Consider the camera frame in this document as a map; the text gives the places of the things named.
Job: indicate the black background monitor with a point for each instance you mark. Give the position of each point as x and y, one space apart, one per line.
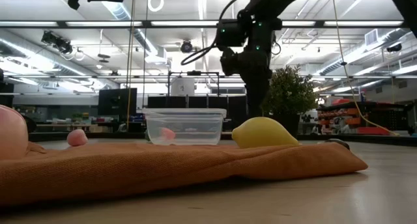
117 102

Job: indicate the small potted green plant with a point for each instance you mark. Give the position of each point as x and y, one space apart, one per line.
290 93

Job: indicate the white cylindrical tank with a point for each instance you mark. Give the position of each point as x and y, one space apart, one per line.
182 87

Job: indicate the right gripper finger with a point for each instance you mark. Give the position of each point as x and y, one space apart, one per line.
257 97

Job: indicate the orange folded cloth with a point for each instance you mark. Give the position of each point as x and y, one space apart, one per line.
163 168

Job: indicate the black ceiling mounted device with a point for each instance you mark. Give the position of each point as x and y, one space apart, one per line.
57 41

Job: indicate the clear plastic tupperware container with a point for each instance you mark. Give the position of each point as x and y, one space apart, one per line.
195 126

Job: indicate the small pink round fruit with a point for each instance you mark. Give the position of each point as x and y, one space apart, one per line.
77 138

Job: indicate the yellow lemon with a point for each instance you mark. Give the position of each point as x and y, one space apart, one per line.
260 133

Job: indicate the shelf with orange bins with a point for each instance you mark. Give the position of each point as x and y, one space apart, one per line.
368 116

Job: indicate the black metal rack frame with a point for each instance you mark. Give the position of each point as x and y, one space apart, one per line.
193 73

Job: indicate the red cherry with green stem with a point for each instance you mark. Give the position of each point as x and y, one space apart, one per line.
167 133

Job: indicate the large pink-orange peach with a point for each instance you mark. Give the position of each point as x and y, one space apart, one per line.
11 133

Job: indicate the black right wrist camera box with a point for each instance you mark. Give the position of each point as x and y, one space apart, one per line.
231 33

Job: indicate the black aluminium table frame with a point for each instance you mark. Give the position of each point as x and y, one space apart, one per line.
358 138

